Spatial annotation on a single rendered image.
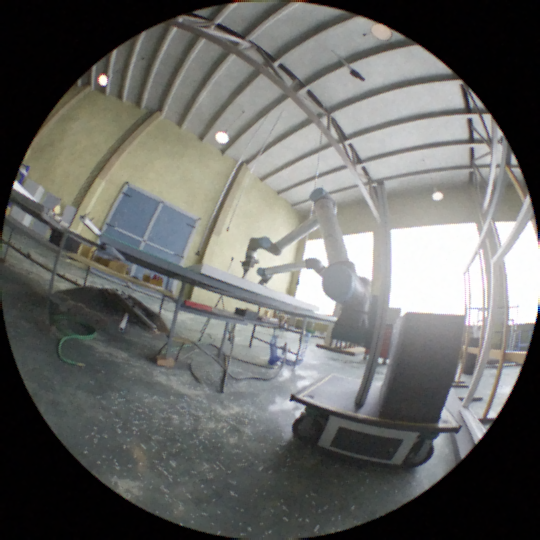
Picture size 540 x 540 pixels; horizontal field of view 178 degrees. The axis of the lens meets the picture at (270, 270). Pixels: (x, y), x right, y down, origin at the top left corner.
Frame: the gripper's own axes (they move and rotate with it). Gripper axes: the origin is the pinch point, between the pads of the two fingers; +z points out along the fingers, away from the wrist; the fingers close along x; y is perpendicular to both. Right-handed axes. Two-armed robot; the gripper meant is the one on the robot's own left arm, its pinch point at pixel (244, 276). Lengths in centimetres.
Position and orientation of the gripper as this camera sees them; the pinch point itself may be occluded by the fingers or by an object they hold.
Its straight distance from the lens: 140.6
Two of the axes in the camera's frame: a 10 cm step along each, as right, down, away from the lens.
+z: -2.4, 9.4, -2.4
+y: -7.2, -3.4, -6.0
